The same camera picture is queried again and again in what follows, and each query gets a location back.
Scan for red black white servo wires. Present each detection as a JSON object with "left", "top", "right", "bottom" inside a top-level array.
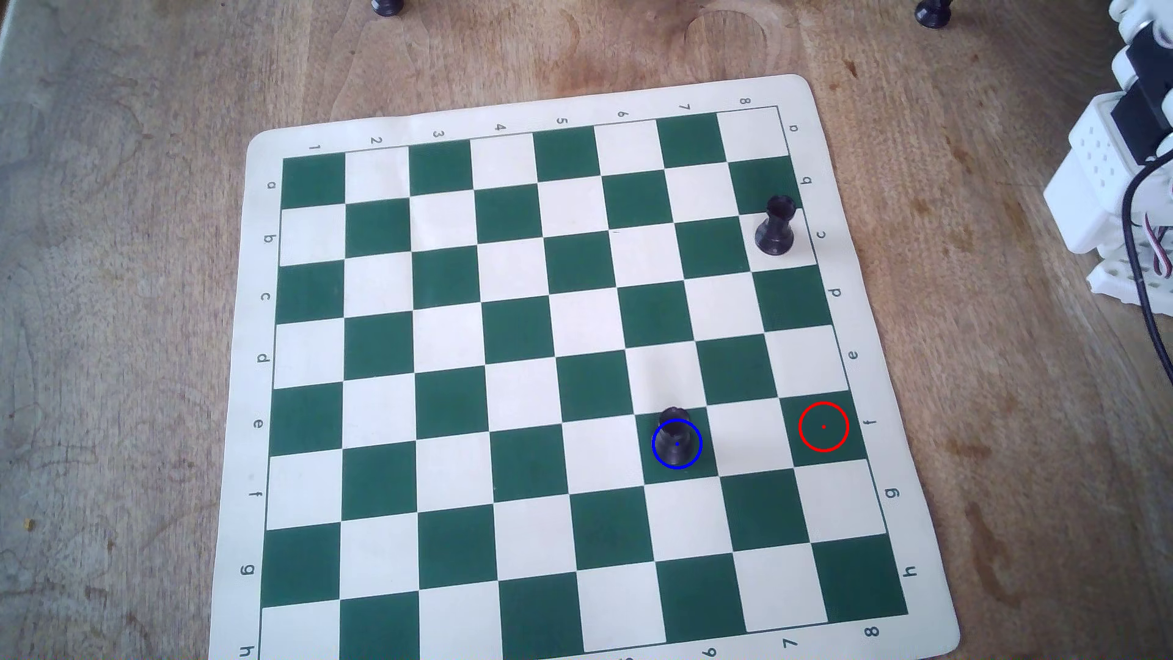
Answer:
[{"left": 1144, "top": 213, "right": 1173, "bottom": 280}]

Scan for thick black cable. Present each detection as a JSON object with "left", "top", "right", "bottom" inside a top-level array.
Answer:
[{"left": 1122, "top": 151, "right": 1173, "bottom": 386}]

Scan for green white chessboard mat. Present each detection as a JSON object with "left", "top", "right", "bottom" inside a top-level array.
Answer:
[{"left": 208, "top": 73, "right": 962, "bottom": 660}]

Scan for black rook chess piece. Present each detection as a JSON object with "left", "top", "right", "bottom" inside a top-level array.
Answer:
[{"left": 755, "top": 194, "right": 797, "bottom": 256}]

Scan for black pawn chess piece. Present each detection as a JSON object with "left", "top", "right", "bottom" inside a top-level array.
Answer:
[{"left": 653, "top": 406, "right": 703, "bottom": 468}]

